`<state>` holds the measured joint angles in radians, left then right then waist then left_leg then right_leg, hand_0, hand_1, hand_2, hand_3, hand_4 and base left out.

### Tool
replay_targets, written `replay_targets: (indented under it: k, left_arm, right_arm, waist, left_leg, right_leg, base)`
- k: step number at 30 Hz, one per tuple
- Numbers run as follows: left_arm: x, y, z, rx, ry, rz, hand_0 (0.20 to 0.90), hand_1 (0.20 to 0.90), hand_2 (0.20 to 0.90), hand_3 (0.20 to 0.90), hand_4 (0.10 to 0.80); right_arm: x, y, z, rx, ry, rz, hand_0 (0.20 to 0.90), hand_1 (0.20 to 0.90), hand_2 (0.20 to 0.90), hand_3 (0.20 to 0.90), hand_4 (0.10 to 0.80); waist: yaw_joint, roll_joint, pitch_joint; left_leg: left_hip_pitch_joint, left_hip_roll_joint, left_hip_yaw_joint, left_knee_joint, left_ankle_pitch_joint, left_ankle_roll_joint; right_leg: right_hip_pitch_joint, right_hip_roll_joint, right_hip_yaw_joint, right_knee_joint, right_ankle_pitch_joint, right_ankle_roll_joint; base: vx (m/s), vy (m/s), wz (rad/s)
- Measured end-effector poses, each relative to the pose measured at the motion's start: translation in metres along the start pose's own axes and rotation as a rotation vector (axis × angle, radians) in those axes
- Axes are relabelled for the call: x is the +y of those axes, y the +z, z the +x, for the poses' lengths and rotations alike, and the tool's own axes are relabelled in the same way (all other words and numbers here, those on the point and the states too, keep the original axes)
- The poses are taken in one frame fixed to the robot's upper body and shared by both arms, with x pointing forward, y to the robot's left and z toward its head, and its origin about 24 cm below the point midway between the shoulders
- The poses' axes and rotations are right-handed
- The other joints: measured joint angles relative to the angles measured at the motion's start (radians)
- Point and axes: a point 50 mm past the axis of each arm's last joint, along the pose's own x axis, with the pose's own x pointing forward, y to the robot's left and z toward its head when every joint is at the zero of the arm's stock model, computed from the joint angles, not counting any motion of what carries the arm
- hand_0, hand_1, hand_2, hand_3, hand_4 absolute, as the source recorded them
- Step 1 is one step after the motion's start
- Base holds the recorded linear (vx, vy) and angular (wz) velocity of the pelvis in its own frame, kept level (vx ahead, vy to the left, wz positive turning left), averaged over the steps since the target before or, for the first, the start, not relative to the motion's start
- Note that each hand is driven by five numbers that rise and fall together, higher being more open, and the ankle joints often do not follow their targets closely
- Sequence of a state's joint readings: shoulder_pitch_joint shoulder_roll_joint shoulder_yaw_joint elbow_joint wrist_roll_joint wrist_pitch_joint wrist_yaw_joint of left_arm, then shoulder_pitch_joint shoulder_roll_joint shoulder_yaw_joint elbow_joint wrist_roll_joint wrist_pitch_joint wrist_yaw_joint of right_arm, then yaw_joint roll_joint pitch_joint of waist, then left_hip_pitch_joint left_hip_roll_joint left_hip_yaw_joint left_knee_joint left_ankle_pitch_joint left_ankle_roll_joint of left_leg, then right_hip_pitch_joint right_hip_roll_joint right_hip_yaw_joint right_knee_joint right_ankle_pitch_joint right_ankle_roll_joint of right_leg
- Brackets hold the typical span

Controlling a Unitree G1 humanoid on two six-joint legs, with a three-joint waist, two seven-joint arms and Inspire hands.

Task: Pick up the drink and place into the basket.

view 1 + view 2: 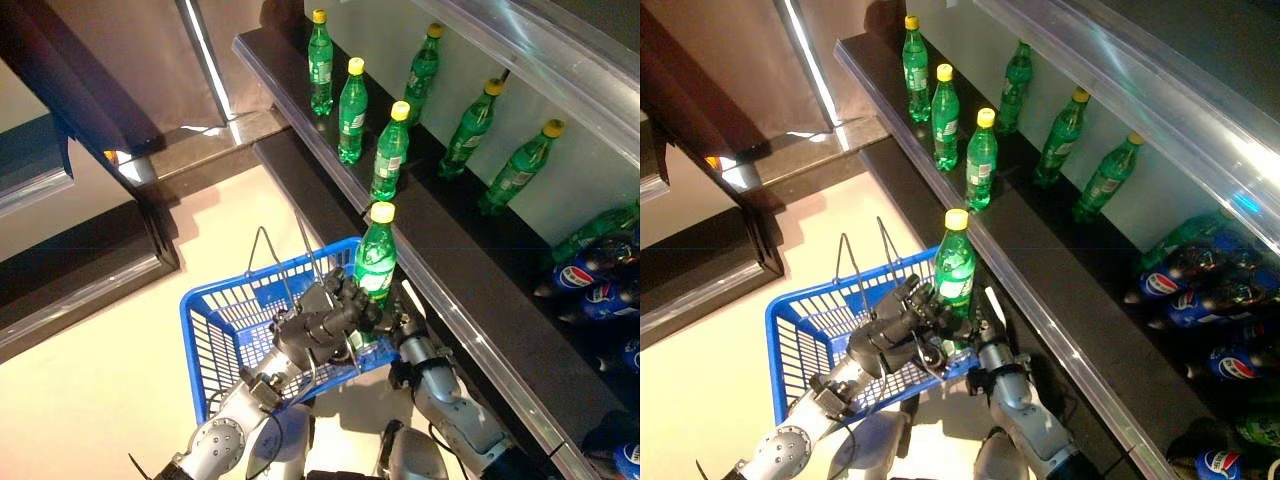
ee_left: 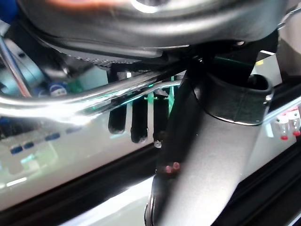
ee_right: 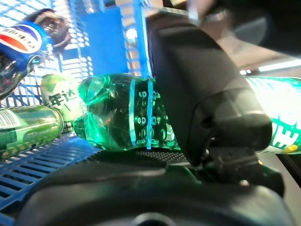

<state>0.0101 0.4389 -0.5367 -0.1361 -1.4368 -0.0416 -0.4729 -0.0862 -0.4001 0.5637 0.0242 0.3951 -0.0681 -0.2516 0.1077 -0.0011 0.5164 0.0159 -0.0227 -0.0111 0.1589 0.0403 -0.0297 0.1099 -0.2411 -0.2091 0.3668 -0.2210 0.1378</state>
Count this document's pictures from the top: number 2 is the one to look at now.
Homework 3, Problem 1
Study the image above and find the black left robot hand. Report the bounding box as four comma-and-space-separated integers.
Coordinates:
16, 0, 290, 226

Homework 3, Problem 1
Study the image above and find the chrome wire basket handle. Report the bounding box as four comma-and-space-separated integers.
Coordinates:
0, 67, 189, 123
77, 79, 184, 116

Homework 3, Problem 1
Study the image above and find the cola bottle blue label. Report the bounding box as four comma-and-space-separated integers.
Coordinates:
48, 81, 68, 97

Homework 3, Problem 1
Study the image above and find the white bottle red cap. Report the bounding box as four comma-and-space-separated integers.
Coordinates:
288, 111, 301, 137
274, 114, 290, 141

